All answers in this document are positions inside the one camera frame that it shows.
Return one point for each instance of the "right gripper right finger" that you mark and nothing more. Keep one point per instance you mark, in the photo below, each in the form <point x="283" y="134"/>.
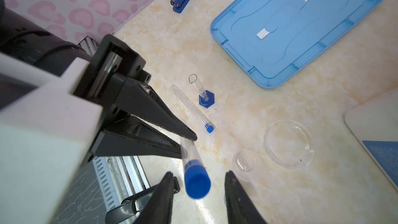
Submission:
<point x="240" y="209"/>

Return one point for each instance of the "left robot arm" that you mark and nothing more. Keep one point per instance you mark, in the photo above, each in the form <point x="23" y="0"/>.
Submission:
<point x="29" y="43"/>

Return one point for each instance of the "clear glass petri dish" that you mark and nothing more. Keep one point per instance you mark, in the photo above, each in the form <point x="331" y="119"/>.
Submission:
<point x="289" y="144"/>

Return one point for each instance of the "small clear watch glass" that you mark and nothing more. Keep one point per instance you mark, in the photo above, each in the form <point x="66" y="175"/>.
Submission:
<point x="246" y="165"/>

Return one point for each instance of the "black stapler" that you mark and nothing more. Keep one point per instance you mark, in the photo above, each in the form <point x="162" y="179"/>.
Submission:
<point x="132" y="206"/>

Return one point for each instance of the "white plastic storage bin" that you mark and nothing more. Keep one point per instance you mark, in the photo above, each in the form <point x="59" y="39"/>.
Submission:
<point x="375" y="126"/>

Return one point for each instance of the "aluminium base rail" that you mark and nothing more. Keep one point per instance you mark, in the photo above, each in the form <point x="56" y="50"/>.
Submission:
<point x="101" y="184"/>

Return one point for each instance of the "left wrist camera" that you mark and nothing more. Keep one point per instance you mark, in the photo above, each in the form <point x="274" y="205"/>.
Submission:
<point x="45" y="135"/>

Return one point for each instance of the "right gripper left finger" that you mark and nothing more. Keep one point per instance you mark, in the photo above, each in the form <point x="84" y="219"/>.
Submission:
<point x="159" y="208"/>

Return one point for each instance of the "blue cap test tube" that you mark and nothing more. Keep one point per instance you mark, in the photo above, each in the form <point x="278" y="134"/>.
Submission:
<point x="196" y="180"/>
<point x="209" y="126"/>

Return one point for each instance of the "blue plastic bin lid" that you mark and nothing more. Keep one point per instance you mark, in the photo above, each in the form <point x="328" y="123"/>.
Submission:
<point x="271" y="40"/>

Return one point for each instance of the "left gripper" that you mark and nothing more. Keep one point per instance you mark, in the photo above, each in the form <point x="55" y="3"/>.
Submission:
<point x="115" y="79"/>

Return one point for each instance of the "blue base measuring cylinder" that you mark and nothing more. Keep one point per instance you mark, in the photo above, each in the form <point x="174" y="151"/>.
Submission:
<point x="206" y="98"/>

